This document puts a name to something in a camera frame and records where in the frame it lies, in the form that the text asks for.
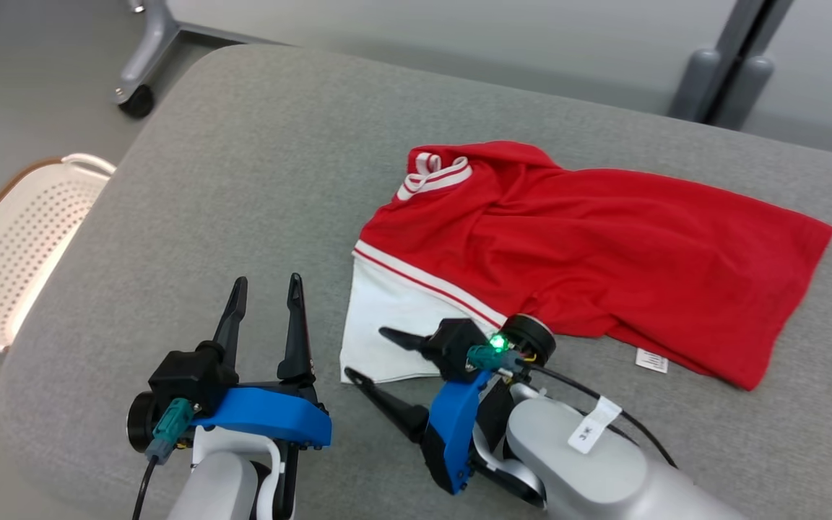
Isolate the red and white t-shirt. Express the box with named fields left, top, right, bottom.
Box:
left=339, top=141, right=832, bottom=391

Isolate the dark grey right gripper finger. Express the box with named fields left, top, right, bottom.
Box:
left=378, top=326, right=435, bottom=356
left=343, top=367, right=431, bottom=444

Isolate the black left camera cable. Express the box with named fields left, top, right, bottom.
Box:
left=131, top=397, right=196, bottom=520

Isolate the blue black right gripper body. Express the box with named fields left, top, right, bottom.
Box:
left=420, top=368, right=495, bottom=496

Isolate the cream perforated laundry basket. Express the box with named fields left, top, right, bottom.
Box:
left=0, top=153, right=117, bottom=355

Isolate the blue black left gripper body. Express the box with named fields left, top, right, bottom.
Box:
left=192, top=380, right=333, bottom=450

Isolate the white cable label tag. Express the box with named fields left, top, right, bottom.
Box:
left=568, top=396, right=623, bottom=456

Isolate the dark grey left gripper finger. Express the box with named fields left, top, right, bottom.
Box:
left=276, top=272, right=317, bottom=384
left=211, top=276, right=249, bottom=368

